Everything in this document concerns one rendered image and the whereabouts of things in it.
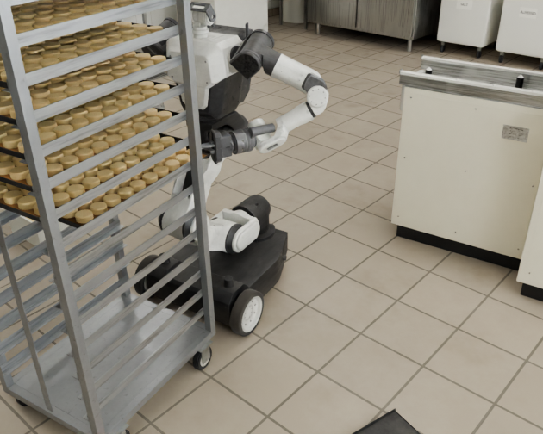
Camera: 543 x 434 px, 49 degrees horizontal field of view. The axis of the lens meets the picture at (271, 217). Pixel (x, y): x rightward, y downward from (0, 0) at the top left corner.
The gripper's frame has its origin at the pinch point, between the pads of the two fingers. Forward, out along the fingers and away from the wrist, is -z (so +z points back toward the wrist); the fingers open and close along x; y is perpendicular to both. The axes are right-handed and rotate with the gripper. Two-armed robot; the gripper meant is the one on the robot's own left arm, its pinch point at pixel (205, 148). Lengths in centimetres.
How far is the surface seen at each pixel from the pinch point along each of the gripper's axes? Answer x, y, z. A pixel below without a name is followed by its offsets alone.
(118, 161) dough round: 8.7, 14.6, -34.9
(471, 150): -26, 5, 130
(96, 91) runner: 36, 30, -42
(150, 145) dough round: 10.2, 10.7, -23.1
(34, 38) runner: 54, 37, -55
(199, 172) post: -1.9, 13.7, -8.1
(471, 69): 2, -21, 150
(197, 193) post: -9.7, 13.4, -9.1
